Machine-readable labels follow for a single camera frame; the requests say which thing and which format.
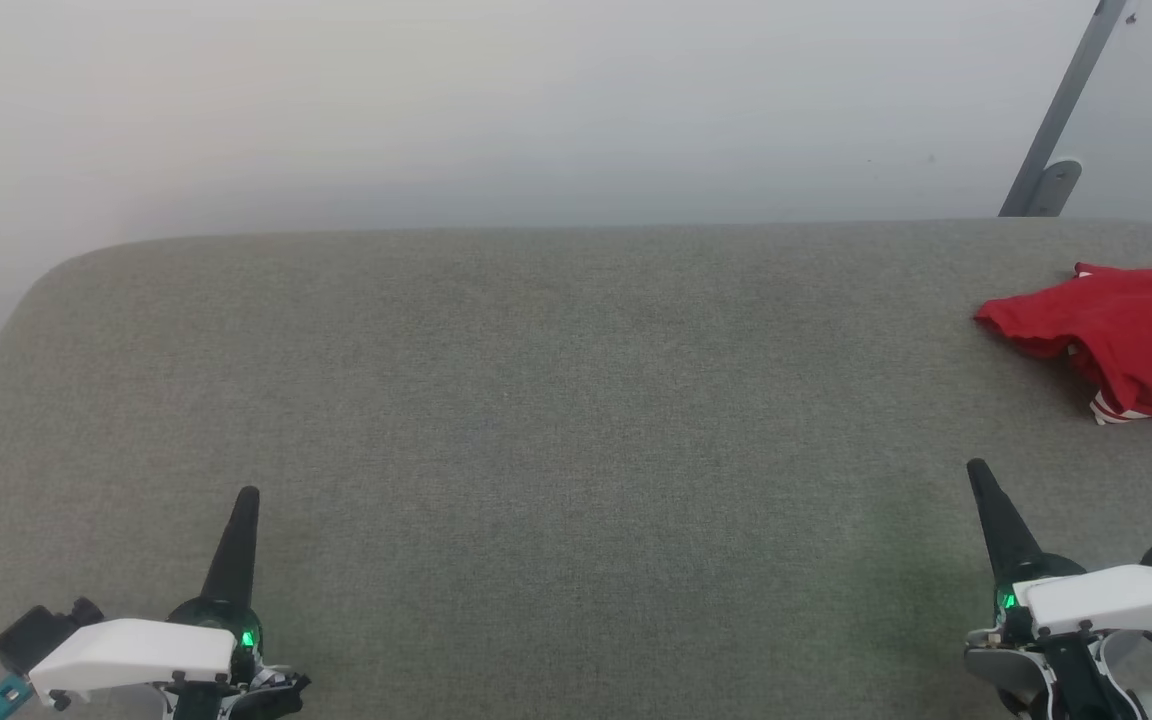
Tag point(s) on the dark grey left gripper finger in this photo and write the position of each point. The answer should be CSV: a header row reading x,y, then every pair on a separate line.
x,y
236,560

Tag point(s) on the teal left camera connector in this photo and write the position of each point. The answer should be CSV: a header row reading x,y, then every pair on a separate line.
x,y
1,697

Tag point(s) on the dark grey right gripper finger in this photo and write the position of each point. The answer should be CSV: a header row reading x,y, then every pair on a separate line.
x,y
1006,540

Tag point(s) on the red and white jersey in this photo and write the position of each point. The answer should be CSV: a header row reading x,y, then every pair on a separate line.
x,y
1136,320

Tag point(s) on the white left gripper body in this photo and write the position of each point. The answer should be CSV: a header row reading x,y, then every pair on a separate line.
x,y
136,650

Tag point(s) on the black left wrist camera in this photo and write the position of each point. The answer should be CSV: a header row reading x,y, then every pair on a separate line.
x,y
31,635

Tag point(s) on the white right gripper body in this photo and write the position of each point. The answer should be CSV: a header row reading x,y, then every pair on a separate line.
x,y
1106,600

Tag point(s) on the grey metal pole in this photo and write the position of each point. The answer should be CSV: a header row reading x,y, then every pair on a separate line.
x,y
1066,100

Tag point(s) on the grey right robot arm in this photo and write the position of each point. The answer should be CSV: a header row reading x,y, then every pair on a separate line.
x,y
996,670

